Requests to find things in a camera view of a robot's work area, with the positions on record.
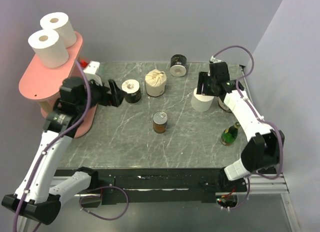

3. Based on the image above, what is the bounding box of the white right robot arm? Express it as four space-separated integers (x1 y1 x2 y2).
196 60 285 192

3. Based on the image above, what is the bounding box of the black roll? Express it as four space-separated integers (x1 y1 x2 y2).
170 54 187 77
121 79 141 104

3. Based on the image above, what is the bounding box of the aluminium frame rail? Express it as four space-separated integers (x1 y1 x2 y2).
250 174 302 232

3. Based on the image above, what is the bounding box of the pink three-tier shelf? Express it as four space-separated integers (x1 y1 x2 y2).
18 31 98 139

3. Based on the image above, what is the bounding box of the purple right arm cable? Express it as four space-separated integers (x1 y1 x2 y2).
212 45 286 212

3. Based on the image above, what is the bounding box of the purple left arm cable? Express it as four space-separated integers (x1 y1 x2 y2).
12 59 130 232

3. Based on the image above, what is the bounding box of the beige wrapped roll right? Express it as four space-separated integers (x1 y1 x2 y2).
218 98 232 113

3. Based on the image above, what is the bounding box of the white toilet roll front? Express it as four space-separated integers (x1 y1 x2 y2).
28 29 69 69

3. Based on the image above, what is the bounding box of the tin can orange label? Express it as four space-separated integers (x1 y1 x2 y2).
152 111 168 134

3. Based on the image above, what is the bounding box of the white toilet roll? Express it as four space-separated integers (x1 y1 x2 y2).
40 12 77 48
28 29 69 69
191 88 214 112

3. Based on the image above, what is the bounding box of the black wrapped roll lying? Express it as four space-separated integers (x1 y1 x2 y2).
170 54 187 77

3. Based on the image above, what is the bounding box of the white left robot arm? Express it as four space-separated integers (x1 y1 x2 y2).
1 77 126 225

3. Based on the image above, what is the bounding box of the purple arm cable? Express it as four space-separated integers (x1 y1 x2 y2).
212 45 286 212
12 59 130 232

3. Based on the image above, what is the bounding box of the beige wrapped roll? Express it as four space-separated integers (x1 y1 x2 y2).
218 98 232 113
145 69 167 97

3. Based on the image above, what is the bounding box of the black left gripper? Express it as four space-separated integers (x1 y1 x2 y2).
76 76 127 114

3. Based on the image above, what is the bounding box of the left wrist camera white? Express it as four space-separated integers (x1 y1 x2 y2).
79 60 101 77

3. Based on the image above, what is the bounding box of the beige wrapped roll centre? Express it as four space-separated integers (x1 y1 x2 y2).
145 69 167 97

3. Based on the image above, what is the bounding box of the green glass bottle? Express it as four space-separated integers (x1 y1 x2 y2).
220 122 241 146

